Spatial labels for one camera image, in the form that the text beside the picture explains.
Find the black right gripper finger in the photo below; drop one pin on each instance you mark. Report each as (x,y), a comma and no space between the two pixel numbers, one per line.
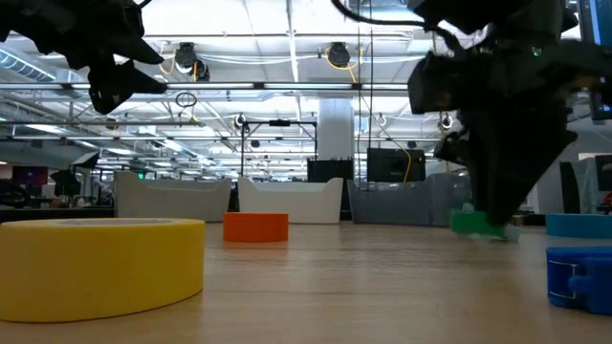
(511,162)
(456,148)

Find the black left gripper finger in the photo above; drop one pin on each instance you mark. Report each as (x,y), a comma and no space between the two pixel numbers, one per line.
(112,86)
(136,50)

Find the green tape roll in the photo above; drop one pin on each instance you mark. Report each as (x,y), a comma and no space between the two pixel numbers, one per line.
(466,223)

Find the teal blue tape roll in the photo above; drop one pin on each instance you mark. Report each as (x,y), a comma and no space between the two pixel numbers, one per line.
(578,225)

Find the yellow tape roll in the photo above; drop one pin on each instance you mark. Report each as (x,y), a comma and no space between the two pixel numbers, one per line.
(95,272)

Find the orange tape roll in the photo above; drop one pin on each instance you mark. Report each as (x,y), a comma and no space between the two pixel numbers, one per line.
(255,228)

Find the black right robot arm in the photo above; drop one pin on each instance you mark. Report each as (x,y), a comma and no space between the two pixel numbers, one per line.
(502,19)

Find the black background chair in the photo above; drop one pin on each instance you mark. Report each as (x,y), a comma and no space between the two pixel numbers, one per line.
(568,186)

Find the black background screen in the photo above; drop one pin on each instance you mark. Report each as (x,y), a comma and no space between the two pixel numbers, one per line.
(394,165)

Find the dark translucent plastic bin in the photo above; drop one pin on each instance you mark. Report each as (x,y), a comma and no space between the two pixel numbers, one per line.
(406,203)

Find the computer monitor with blue screen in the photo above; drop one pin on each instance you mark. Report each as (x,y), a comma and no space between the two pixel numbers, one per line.
(595,21)

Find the white building pillar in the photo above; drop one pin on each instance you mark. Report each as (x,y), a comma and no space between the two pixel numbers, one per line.
(335,124)

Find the light grey plastic bin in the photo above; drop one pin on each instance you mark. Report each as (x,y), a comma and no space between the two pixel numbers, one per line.
(169,200)

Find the white plastic bin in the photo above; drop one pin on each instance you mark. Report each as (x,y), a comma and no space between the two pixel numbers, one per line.
(287,200)

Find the black background stand frame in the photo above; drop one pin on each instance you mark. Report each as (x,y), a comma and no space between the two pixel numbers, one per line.
(279,123)

